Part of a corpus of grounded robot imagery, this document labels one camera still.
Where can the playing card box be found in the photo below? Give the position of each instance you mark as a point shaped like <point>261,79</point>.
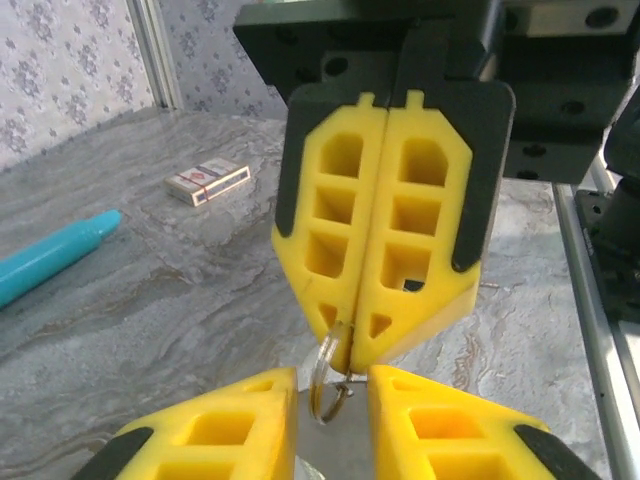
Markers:
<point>207,182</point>

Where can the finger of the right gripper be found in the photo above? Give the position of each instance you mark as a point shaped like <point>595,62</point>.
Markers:
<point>300,200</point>
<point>455,210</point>

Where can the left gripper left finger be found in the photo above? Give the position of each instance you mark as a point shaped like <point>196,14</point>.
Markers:
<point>225,450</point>

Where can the teal marker pen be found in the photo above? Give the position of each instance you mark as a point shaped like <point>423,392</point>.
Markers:
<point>50,255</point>

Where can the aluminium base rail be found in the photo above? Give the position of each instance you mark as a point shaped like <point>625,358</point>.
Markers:
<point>600,375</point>

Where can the aluminium frame post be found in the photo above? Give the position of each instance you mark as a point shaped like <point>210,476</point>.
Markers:
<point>157,55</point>

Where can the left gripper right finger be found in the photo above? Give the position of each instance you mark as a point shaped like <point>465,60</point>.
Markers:
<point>450,450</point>

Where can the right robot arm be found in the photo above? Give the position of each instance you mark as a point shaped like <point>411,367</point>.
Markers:
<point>625,225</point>

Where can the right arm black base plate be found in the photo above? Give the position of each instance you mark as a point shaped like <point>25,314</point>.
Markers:
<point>590,225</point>

